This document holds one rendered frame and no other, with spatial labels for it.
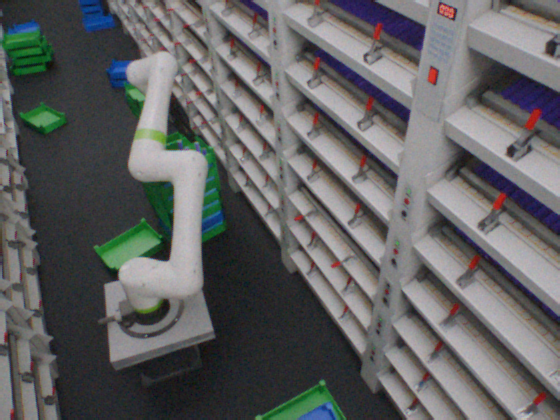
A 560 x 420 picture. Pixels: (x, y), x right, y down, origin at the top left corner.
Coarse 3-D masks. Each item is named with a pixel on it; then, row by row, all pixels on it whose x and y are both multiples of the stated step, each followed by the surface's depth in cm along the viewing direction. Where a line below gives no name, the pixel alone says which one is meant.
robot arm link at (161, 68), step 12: (144, 60) 173; (156, 60) 169; (168, 60) 170; (156, 72) 168; (168, 72) 169; (156, 84) 166; (168, 84) 168; (156, 96) 164; (168, 96) 168; (144, 108) 164; (156, 108) 163; (144, 120) 160; (156, 120) 161
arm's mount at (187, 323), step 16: (112, 288) 178; (112, 304) 172; (176, 304) 172; (192, 304) 172; (176, 320) 166; (192, 320) 166; (208, 320) 166; (112, 336) 161; (128, 336) 161; (144, 336) 161; (160, 336) 161; (176, 336) 161; (192, 336) 161; (208, 336) 164; (112, 352) 156; (128, 352) 156; (144, 352) 157; (160, 352) 160
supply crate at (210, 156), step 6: (186, 138) 220; (198, 138) 219; (168, 144) 215; (174, 144) 217; (186, 144) 222; (192, 144) 223; (204, 144) 215; (168, 150) 217; (174, 150) 219; (192, 150) 220; (210, 150) 208; (204, 156) 207; (210, 156) 210; (210, 162) 212
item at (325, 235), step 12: (300, 180) 184; (288, 192) 185; (300, 204) 182; (324, 228) 171; (324, 240) 168; (336, 240) 166; (336, 252) 163; (348, 252) 161; (360, 264) 157; (372, 264) 155; (360, 276) 154; (372, 288) 150; (372, 300) 148
